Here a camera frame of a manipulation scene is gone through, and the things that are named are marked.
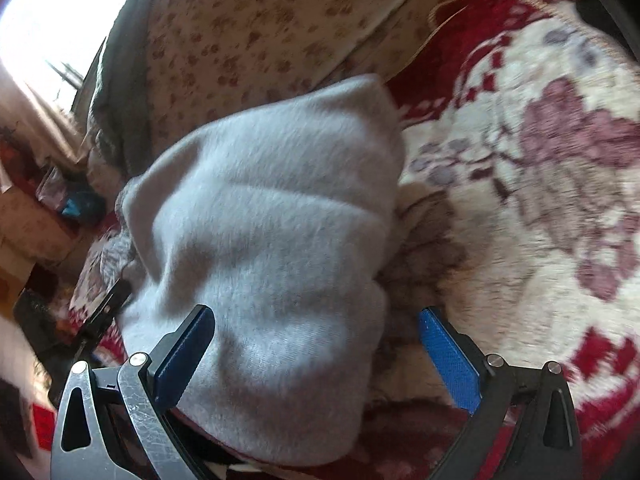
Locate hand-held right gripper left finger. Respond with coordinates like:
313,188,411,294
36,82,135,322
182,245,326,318
51,304,217,480

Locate red floral blanket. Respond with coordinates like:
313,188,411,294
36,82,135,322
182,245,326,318
65,0,640,480

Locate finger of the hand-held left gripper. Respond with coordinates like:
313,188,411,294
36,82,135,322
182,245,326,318
70,277,135,358

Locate dark grey cloth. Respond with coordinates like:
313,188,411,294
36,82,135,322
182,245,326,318
82,0,188,183

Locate beige spotted pillow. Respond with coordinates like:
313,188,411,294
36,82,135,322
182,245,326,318
87,0,483,186

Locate light grey pants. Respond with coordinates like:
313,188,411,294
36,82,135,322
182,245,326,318
115,74,407,467

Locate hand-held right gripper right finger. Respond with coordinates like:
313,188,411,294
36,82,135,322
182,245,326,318
417,306,583,480

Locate beige curtain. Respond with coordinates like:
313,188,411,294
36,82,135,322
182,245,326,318
0,55,88,176

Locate blue thing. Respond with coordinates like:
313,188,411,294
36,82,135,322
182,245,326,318
59,194,101,222

